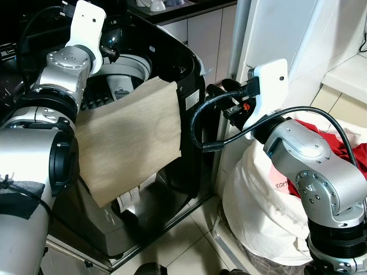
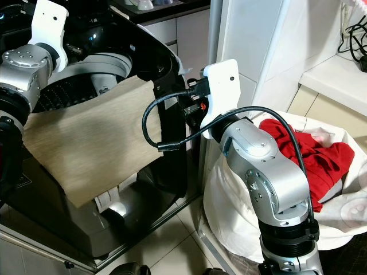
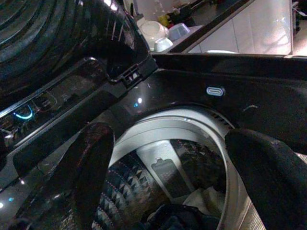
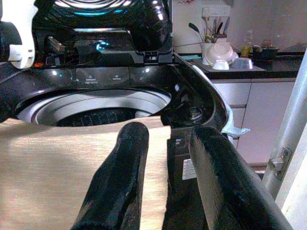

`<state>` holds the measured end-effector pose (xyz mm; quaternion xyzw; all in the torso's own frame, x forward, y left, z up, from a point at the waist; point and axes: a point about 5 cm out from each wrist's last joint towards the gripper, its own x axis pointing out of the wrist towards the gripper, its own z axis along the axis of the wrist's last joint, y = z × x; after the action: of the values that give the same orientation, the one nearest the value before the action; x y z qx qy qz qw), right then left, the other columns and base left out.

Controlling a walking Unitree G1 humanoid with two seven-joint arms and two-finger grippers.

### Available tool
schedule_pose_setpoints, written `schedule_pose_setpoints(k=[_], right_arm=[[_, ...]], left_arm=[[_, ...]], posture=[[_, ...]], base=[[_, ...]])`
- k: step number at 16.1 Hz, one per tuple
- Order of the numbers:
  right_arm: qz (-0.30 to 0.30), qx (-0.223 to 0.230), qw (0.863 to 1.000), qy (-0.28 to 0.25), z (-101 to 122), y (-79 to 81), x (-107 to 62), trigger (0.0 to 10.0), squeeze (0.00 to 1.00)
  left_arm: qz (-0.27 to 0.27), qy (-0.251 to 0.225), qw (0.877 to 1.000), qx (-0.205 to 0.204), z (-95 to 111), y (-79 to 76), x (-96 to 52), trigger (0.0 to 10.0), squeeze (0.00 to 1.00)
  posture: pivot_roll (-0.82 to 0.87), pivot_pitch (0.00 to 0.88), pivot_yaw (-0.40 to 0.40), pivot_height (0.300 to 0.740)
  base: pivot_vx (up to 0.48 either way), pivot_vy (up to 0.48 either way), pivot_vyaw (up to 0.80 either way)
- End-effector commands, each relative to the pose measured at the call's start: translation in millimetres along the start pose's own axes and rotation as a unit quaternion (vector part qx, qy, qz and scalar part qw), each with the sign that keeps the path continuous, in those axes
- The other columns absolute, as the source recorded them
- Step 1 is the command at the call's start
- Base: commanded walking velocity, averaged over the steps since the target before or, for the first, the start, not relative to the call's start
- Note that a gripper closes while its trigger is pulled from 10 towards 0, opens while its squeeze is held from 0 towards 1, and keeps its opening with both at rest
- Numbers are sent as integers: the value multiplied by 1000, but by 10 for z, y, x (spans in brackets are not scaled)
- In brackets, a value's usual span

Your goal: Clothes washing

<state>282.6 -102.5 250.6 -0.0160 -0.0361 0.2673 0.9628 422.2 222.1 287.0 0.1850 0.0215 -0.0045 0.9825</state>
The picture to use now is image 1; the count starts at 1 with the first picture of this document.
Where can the beige cloth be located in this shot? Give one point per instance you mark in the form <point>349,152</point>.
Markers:
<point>129,137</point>

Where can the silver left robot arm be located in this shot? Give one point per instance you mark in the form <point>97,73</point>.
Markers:
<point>34,154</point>

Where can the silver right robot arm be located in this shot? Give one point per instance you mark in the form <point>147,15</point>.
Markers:
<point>321,172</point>

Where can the black washing machine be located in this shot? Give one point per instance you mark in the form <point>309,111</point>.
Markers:
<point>183,63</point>

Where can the white cup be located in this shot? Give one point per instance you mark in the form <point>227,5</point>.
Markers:
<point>156,5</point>

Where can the grey vertical pipe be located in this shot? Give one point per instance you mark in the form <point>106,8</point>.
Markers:
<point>242,34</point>

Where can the white counter ledge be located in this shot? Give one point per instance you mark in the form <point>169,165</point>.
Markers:
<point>347,74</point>

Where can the white laundry bag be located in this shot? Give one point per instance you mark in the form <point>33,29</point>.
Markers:
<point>258,212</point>

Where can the red garment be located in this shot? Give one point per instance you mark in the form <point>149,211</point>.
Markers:
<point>355,160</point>

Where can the black robot foot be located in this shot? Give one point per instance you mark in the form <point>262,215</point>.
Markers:
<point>150,269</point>

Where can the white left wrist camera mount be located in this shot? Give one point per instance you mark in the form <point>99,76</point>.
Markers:
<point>86,28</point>

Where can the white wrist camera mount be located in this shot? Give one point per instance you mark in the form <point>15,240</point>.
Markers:
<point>272,80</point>
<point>86,28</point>

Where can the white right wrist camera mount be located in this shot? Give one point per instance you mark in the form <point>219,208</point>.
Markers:
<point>272,80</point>

